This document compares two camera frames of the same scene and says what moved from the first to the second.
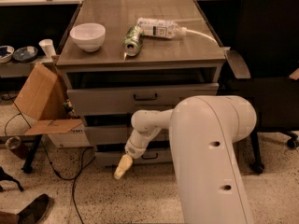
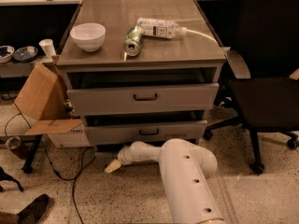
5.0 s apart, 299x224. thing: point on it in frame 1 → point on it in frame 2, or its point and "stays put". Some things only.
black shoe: (35, 211) stays put
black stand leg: (28, 163) stays put
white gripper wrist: (133, 150) → (123, 159)
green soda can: (133, 40) stays put
